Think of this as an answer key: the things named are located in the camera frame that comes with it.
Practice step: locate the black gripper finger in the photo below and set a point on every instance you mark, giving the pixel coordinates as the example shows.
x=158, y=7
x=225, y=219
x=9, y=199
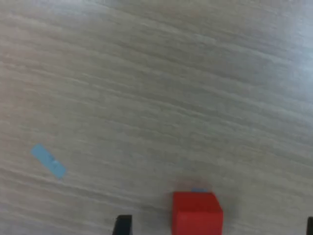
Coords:
x=310, y=226
x=123, y=225

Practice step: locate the red cube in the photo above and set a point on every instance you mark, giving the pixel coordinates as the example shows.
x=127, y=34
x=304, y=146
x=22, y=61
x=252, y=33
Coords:
x=195, y=218

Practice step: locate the small tape marker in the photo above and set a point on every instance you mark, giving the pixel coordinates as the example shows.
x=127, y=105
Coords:
x=197, y=190
x=47, y=160

